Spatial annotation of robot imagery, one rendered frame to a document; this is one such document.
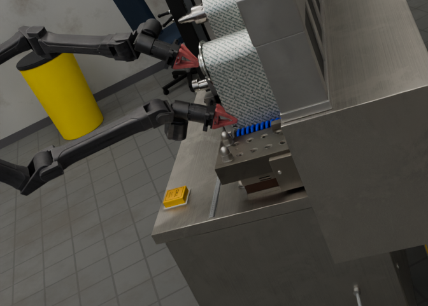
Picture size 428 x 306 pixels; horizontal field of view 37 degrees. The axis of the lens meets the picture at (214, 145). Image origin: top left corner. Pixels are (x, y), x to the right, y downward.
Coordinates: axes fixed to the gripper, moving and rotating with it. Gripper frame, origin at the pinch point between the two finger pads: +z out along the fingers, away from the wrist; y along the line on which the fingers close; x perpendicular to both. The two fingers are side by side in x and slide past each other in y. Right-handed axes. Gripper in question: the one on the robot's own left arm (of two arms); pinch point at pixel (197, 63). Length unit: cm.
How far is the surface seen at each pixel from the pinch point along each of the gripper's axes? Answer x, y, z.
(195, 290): -59, 34, 24
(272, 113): -3.2, 8.1, 27.2
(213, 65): 5.1, 8.2, 5.0
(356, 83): 47, 84, 27
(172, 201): -37.7, 21.6, 7.6
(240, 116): -8.1, 8.2, 18.3
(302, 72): 48, 91, 17
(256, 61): 11.2, 8.2, 16.3
